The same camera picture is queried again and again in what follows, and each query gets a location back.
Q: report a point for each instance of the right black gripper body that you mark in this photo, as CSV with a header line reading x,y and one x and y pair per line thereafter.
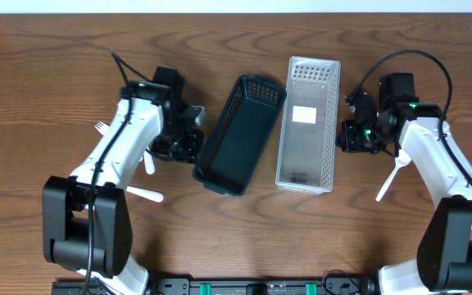
x,y
363,138

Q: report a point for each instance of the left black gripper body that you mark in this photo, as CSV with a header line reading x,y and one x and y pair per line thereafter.
x,y
183,146

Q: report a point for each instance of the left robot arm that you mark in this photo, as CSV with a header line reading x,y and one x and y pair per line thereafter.
x,y
86,224

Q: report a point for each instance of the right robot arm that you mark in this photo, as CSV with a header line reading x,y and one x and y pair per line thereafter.
x,y
443,263

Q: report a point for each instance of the white plastic spoon left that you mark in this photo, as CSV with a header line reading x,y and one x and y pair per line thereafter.
x,y
148,162

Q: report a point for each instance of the white plastic spoon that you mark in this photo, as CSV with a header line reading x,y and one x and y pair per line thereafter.
x,y
391,176
148,162

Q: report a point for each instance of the white plastic spoon lower right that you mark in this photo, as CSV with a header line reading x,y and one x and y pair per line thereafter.
x,y
391,176

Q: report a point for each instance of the dark green plastic basket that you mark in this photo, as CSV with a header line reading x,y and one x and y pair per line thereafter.
x,y
231,153

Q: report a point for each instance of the clear plastic basket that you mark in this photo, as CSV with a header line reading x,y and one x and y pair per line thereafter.
x,y
306,151

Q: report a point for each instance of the white plastic fork lower left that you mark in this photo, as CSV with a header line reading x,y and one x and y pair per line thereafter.
x,y
147,194

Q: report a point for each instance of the white plastic fork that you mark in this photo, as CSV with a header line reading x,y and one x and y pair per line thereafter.
x,y
147,194
101,127

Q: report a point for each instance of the white label in clear basket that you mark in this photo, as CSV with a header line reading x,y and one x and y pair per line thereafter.
x,y
306,115

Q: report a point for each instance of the white plastic fork upper left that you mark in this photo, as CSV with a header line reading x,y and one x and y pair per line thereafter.
x,y
101,127

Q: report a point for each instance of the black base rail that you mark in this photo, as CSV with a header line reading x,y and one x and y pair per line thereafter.
x,y
331,285

